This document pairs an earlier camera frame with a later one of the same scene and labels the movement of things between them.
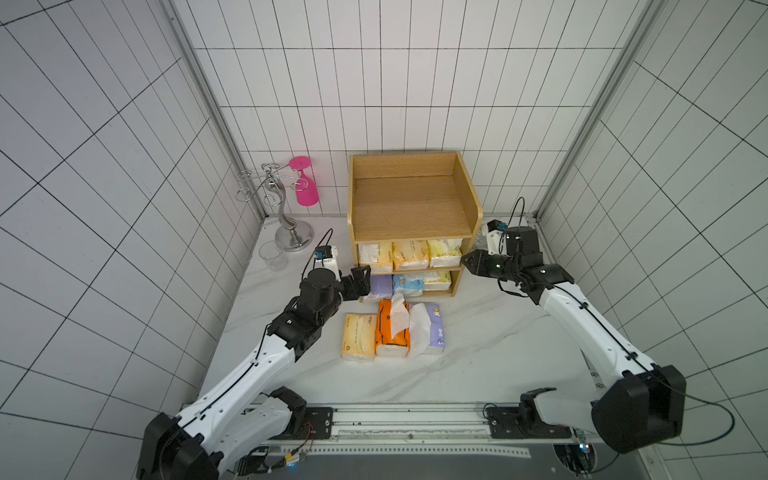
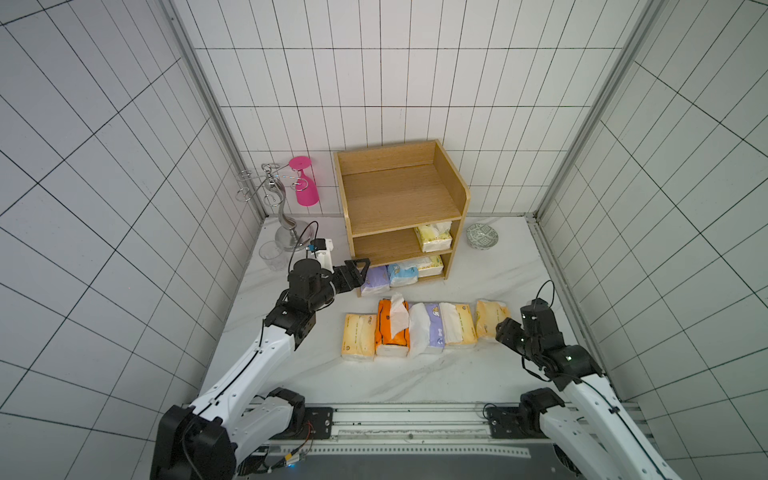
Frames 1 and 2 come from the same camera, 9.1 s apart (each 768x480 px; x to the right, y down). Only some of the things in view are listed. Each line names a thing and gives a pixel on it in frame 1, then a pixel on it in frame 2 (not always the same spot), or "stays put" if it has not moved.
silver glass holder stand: [292, 234] stays put
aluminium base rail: [411, 430] stays put
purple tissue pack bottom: [381, 284] stays put
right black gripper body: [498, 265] → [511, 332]
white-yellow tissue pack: [446, 252] → [436, 236]
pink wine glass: [307, 193] stays put
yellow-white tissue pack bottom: [437, 281] → [434, 269]
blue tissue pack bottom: [408, 287] → [402, 277]
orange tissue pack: [393, 330] stays put
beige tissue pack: [379, 256] → [458, 323]
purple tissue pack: [426, 328] stays put
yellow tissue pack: [360, 337] stays put
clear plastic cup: [273, 253] stays put
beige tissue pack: [411, 254] → [488, 315]
